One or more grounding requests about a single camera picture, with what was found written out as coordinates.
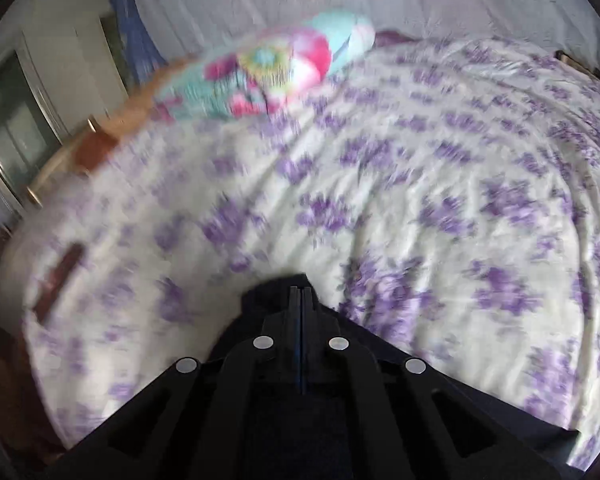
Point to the purple floral bed sheet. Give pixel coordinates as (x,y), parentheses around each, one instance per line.
(430,185)

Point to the dark navy pants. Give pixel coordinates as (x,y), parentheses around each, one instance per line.
(300,435)

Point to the dark wooden bed corner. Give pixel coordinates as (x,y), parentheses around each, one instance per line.
(580,65)

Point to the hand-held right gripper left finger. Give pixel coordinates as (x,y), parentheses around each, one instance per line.
(275,350)

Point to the glass door cabinet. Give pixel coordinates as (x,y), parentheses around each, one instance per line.
(15,140)

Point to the teal and pink folded blanket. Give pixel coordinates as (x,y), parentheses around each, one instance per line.
(260,70)

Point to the brown wooden strip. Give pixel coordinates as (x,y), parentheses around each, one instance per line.
(60,277)

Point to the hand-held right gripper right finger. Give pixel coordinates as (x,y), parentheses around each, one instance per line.
(325,350)

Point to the light wooden bed frame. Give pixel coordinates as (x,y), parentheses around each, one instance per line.
(55,170)

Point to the blue patterned cloth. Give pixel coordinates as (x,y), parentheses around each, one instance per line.
(135,20)

